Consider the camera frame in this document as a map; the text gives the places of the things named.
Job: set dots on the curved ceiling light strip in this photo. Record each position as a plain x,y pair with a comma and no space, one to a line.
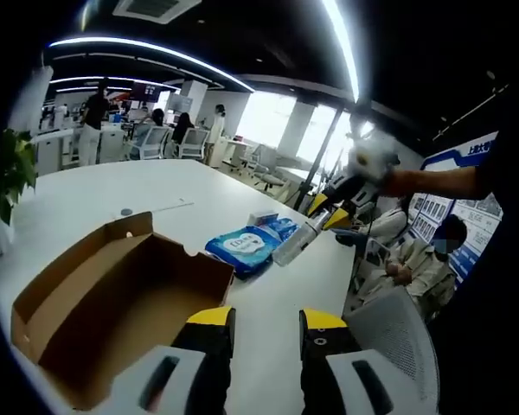
344,43
155,47

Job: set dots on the white office chair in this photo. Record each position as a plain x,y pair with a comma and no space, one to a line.
194,142
155,142

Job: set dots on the blue wet wipes pack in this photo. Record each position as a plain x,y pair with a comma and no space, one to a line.
242,250

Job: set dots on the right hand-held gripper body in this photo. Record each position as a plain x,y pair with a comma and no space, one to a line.
374,160

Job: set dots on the brown cardboard shoe box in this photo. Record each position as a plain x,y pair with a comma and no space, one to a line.
125,302

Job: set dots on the blue white wall poster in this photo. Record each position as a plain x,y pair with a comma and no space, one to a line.
476,225

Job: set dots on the clear plastic bottle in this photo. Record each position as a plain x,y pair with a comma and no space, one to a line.
296,244

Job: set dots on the white printed carton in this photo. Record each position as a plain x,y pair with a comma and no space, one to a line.
261,218

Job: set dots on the ceiling air vent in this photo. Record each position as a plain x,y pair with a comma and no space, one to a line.
155,8

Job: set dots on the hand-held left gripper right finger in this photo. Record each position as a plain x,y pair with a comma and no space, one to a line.
324,341

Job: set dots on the blue crinkled soft packet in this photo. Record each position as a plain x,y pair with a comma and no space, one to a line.
285,227

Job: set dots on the grey mesh office chair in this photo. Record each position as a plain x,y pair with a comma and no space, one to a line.
393,337

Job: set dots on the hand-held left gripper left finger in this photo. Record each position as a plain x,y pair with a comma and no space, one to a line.
207,341

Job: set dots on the person's dark clothing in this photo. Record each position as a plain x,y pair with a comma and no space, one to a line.
510,259

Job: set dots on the black stand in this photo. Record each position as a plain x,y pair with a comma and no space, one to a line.
318,164

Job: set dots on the green potted plant white pot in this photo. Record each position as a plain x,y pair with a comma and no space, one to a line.
13,173

